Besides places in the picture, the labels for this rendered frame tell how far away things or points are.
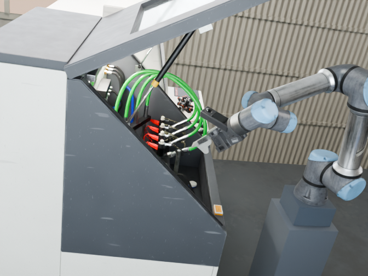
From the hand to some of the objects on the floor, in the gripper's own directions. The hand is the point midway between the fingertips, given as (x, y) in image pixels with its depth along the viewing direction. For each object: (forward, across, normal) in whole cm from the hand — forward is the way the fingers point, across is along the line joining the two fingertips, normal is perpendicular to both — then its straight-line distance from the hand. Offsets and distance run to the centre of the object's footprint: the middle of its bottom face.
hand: (197, 139), depth 156 cm
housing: (+138, -23, -26) cm, 142 cm away
